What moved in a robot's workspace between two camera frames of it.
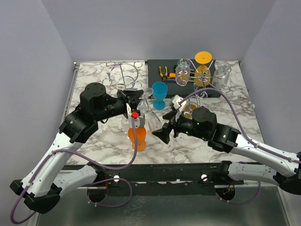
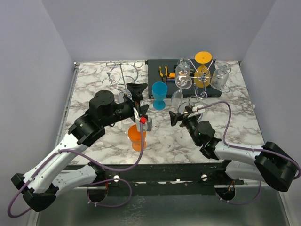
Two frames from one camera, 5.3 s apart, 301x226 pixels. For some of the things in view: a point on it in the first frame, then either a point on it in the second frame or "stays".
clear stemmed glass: [154, 123] to [182, 82]
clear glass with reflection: [221, 75] stays
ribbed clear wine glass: [183, 71] stays
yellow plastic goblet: [202, 73] stays
